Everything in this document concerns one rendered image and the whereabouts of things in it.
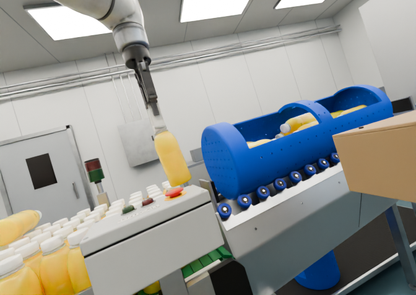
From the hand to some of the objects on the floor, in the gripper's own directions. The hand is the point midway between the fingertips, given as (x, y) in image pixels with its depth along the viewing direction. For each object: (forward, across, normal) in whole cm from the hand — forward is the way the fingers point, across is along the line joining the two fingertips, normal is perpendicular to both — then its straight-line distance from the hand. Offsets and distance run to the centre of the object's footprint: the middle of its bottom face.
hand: (155, 118), depth 56 cm
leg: (+129, +17, -117) cm, 175 cm away
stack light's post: (+129, +46, +27) cm, 139 cm away
